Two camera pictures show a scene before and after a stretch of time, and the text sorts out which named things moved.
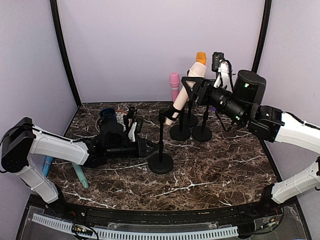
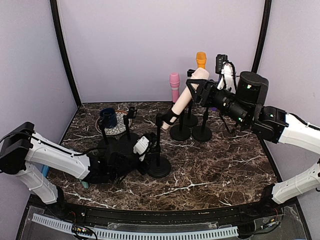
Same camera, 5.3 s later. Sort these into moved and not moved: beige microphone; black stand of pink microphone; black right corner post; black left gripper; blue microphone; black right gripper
Moved: black left gripper; beige microphone
Not moved: black stand of pink microphone; black right corner post; black right gripper; blue microphone
